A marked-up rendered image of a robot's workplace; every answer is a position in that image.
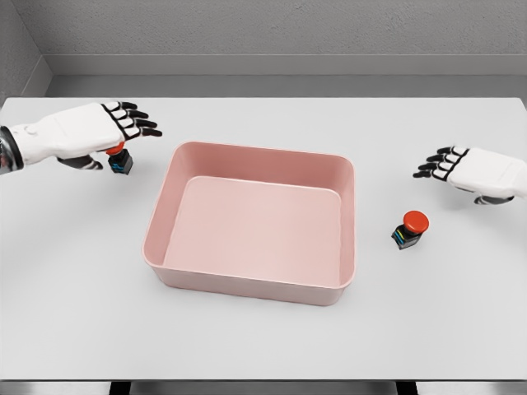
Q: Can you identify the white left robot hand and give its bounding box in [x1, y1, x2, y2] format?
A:
[45, 101, 163, 171]

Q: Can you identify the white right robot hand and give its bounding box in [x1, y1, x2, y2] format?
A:
[413, 146, 527, 206]

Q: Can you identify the pink plastic basket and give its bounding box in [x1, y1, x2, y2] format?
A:
[141, 140, 357, 308]

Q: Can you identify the white table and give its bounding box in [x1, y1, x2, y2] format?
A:
[0, 96, 527, 395]

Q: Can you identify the red button industrial switch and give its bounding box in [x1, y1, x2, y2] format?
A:
[105, 142, 135, 176]
[390, 210, 431, 252]

